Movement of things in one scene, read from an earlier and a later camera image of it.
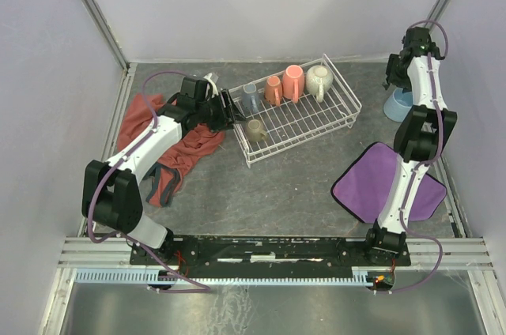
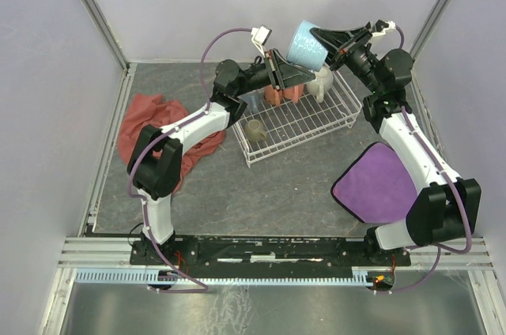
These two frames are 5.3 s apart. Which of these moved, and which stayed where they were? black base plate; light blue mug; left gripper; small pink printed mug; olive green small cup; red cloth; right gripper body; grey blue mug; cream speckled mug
Moved: left gripper; light blue mug; right gripper body
Stayed: cream speckled mug; red cloth; grey blue mug; olive green small cup; black base plate; small pink printed mug
